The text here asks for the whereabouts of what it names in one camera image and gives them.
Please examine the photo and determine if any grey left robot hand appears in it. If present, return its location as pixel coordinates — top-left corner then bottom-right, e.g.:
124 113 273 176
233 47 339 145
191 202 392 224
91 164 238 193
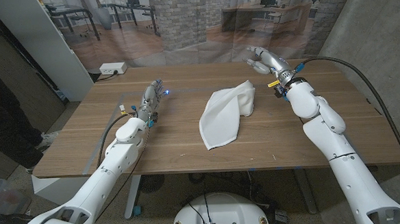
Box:
134 78 172 123

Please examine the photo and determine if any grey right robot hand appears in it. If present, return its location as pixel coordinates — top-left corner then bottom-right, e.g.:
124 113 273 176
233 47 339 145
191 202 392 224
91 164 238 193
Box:
244 44 298 88

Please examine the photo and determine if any white cloth towel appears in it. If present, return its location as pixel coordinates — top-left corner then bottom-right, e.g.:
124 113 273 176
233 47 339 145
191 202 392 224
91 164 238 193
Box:
197 79 260 152

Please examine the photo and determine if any white power strip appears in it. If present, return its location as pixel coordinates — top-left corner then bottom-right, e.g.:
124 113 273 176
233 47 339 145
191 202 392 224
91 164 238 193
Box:
99 62 128 76

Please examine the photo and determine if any black round fan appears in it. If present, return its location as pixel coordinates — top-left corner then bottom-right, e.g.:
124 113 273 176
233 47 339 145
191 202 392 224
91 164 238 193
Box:
138 173 166 194

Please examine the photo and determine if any printed office backdrop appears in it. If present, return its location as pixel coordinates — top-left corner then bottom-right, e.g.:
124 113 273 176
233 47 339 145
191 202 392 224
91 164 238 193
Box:
38 0 361 74

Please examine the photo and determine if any white table leg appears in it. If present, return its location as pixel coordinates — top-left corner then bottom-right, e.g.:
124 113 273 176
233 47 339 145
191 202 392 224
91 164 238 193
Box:
123 174 145 219

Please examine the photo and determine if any grey table leg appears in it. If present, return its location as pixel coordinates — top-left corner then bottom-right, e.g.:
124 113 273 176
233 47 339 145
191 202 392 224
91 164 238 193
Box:
292 167 318 216

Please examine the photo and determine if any white low box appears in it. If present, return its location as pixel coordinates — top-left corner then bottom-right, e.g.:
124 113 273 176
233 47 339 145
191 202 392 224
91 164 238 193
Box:
32 172 89 207

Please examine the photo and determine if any white robot torso base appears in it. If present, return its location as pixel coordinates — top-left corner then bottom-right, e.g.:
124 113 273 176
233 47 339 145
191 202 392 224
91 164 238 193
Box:
169 189 271 224

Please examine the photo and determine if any person in dark trousers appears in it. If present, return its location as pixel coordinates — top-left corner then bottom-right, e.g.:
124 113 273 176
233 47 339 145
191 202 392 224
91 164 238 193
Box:
0 50 62 171

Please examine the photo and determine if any clear plastic storage bin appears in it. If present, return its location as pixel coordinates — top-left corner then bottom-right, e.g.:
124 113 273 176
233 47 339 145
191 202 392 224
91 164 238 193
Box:
0 175 33 216

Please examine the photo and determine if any black power strip cord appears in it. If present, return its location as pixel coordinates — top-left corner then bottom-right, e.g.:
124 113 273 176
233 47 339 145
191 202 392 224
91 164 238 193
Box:
95 71 119 82

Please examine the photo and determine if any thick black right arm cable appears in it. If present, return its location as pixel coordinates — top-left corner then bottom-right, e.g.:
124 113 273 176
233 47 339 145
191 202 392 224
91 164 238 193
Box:
295 52 400 197

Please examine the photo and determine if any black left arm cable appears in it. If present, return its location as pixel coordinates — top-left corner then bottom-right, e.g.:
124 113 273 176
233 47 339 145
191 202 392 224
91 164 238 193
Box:
92 103 141 169

